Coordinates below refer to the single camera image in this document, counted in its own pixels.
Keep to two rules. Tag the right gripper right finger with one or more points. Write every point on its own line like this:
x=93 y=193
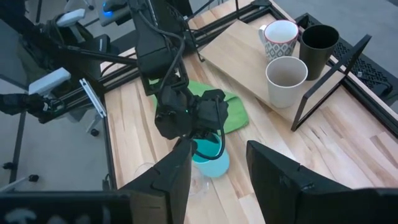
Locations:
x=280 y=186

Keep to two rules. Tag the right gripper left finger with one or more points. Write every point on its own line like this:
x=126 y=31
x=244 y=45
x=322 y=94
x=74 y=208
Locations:
x=168 y=186

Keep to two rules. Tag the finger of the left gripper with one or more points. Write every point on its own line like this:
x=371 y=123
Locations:
x=194 y=146
x=209 y=137

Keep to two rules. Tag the teal mug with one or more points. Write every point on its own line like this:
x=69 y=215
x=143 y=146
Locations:
x=214 y=166

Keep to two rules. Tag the beige ribbed cup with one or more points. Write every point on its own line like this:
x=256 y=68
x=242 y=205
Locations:
x=284 y=93

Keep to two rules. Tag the grey white patterned mug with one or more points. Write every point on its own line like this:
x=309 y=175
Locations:
x=278 y=49

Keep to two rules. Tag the black tumbler cup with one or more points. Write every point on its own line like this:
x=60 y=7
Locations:
x=314 y=62

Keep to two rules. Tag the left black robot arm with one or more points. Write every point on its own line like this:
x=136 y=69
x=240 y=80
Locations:
x=152 y=46

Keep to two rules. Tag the green cloth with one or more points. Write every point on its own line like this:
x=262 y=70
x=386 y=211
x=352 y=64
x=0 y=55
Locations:
x=237 y=115

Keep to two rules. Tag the computer mouse with light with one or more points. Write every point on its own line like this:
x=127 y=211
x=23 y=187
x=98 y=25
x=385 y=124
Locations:
x=109 y=14

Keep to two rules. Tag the grey office chair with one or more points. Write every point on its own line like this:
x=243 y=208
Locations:
x=49 y=81

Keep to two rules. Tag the wooden shelf with black frame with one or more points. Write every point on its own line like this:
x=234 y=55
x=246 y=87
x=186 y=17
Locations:
x=236 y=56

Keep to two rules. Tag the black table frame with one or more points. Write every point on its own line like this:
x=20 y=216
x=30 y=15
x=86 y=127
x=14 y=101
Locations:
x=109 y=149

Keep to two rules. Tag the silver aluminium rail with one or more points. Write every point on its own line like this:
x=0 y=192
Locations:
x=93 y=98

